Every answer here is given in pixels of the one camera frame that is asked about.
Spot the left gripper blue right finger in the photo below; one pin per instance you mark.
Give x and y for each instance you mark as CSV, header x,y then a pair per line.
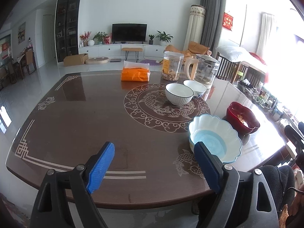
x,y
243,199

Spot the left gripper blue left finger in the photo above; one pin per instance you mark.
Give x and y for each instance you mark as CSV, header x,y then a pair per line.
x,y
51,207

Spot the blue white scalloped bowl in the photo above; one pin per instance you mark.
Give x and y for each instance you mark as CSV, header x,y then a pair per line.
x,y
218,136

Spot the red flower plate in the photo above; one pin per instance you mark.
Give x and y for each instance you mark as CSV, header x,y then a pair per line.
x,y
241,119

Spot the white bowl black rim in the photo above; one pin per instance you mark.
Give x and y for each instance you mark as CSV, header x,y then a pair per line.
x,y
178,94

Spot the tray of cosmetic bottles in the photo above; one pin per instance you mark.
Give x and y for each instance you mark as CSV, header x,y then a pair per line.
x,y
263,99

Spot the wooden crib with bedding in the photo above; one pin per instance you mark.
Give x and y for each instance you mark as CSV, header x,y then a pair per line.
x,y
232,59

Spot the white bowl blue flowers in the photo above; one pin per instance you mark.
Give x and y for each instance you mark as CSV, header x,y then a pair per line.
x,y
198,88

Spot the cardboard box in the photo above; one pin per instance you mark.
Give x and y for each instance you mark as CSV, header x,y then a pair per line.
x,y
74,60

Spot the round floor cushion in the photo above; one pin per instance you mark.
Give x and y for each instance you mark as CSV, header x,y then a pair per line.
x,y
99,60

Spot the white sheer curtain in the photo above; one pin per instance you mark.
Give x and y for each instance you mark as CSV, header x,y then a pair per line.
x,y
266,29

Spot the orange tissue pack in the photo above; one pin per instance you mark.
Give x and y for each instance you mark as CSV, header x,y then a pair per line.
x,y
134,71

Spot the orange lounge chair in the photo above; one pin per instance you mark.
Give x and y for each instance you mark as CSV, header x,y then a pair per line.
x,y
192,50

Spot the white tv cabinet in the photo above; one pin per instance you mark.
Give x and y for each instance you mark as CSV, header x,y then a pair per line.
x,y
116,50

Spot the white standing air conditioner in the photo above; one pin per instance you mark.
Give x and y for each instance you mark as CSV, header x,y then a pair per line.
x,y
195,25

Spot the red flowers vase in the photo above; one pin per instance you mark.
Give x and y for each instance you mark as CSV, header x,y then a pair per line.
x,y
84,38

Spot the small wooden stool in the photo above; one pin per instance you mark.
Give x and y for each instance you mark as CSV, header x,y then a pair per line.
x,y
128,50

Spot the green potted plant left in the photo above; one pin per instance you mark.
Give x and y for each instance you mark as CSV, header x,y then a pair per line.
x,y
100,37

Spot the green potted plant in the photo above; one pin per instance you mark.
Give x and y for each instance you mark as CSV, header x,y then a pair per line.
x,y
164,38
100,37

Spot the black flat television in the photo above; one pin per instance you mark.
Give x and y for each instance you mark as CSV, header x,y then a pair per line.
x,y
129,32

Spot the green potted plant right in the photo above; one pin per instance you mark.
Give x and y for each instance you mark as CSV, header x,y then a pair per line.
x,y
164,38

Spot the grey curtain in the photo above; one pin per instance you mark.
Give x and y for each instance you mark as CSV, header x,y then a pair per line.
x,y
210,24

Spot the small dark potted plant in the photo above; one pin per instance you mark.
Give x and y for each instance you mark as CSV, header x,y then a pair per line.
x,y
151,39

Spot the black display cabinet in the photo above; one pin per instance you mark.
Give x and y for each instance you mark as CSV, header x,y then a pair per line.
x,y
66,28

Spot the glass kettle cream handle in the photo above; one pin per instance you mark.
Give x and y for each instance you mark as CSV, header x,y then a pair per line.
x,y
202,68

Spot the red wall hanging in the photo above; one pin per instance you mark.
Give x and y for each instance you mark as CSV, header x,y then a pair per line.
x,y
227,21

